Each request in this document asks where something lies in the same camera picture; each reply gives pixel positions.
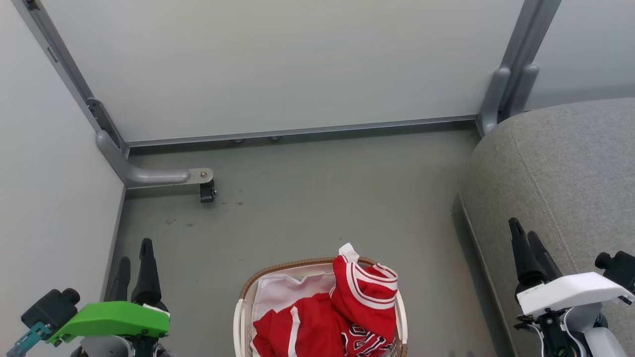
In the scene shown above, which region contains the grey partition post double foot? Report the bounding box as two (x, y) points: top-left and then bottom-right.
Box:
(476, 0), (562, 137)

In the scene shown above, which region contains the black cable with teal connector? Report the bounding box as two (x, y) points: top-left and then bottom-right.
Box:
(6, 322), (51, 357)

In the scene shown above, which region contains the grey partition bottom rail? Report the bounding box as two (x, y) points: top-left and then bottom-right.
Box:
(126, 115), (480, 148)

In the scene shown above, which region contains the white basket liner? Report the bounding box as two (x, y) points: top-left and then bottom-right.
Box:
(251, 273), (338, 357)

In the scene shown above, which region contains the grey partition foot bar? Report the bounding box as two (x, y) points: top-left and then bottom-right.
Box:
(96, 130), (214, 189)

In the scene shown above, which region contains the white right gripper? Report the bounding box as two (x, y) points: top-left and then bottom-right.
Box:
(508, 217), (635, 318)

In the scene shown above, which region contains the white laundry basket brown rim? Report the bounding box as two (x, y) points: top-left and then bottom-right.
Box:
(233, 256), (409, 357)

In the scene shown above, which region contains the grey fabric sofa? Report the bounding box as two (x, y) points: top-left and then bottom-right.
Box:
(459, 97), (635, 357)

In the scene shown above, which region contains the grey partition post with bracket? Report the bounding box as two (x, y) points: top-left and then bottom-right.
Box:
(12, 0), (130, 158)

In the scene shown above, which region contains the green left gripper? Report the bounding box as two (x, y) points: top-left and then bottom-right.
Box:
(47, 238), (170, 346)

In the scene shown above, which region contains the red sports jersey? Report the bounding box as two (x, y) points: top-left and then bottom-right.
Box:
(252, 243), (399, 357)

